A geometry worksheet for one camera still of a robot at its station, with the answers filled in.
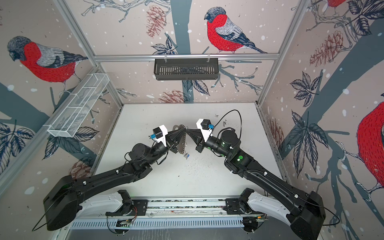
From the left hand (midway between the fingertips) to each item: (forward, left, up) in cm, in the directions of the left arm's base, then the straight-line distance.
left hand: (183, 130), depth 61 cm
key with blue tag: (-3, -1, -17) cm, 18 cm away
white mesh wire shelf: (+20, +57, -6) cm, 61 cm away
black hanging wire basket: (+60, +1, -9) cm, 61 cm away
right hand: (+1, -1, -3) cm, 3 cm away
